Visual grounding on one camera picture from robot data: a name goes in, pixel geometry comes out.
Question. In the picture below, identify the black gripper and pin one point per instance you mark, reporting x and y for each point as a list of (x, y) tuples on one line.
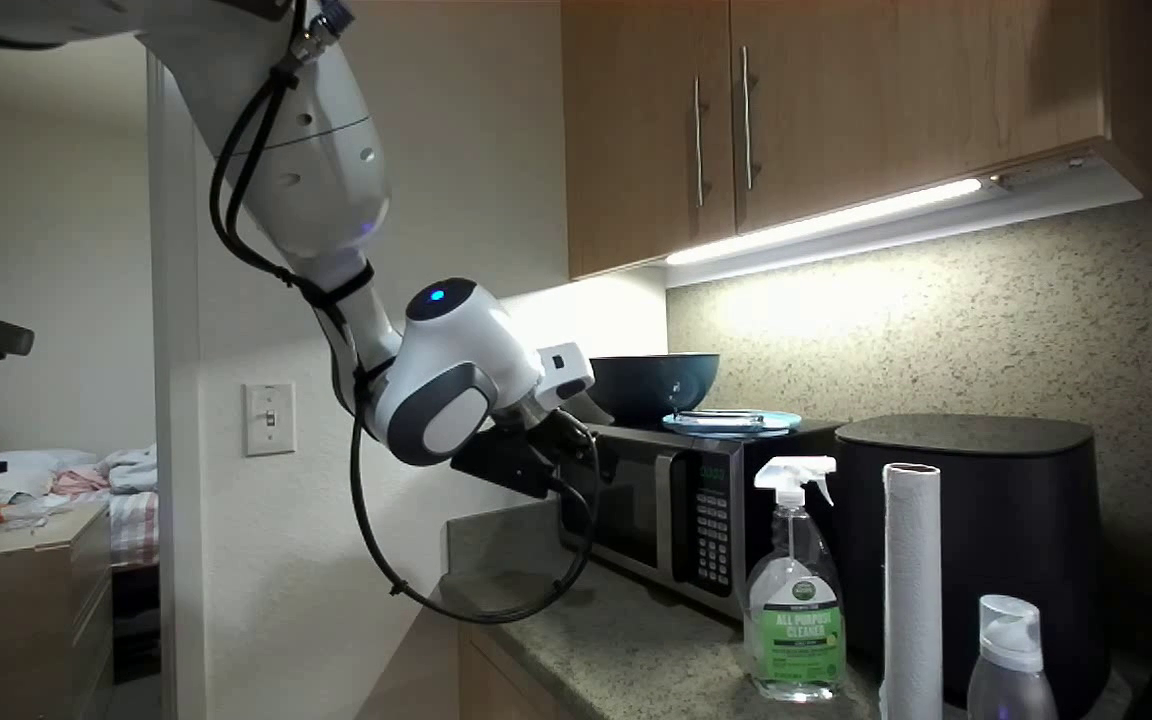
[(520, 456)]

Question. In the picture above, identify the microwave door with steel handle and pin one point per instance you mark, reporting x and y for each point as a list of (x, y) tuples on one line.
[(624, 501)]

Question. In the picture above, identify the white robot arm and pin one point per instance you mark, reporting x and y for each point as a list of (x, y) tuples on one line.
[(297, 153)]

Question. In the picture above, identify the black stainless microwave oven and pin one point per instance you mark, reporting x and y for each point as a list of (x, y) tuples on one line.
[(721, 522)]

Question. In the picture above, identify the dark blue bowl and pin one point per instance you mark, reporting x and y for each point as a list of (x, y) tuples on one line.
[(645, 388)]

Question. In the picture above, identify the light blue plate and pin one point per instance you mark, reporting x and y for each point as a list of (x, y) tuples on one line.
[(733, 422)]

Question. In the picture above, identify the lower wooden cabinet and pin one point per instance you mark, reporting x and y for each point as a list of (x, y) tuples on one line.
[(506, 686)]

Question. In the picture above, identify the clear spray bottle green label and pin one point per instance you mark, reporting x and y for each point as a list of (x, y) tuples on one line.
[(795, 624)]

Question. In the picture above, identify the wooden upper cabinets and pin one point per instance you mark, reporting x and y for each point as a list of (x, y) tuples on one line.
[(690, 121)]

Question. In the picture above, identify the white paper towel roll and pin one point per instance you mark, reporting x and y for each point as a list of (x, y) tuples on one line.
[(914, 600)]

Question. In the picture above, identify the bed with patterned bedding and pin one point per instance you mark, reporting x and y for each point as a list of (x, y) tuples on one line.
[(49, 481)]

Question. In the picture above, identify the black air fryer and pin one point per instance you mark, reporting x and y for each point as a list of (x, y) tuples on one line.
[(1016, 515)]

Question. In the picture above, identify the wooden dresser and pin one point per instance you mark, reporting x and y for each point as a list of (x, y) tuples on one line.
[(59, 615)]

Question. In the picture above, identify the small clear pump bottle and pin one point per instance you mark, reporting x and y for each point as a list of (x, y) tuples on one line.
[(1011, 664)]

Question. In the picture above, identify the under-cabinet light strip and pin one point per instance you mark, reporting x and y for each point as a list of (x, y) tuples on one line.
[(908, 217)]

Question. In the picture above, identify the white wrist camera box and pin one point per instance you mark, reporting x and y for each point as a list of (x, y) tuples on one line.
[(561, 373)]

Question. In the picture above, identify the white wall light switch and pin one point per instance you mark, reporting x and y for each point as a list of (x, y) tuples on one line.
[(268, 422)]

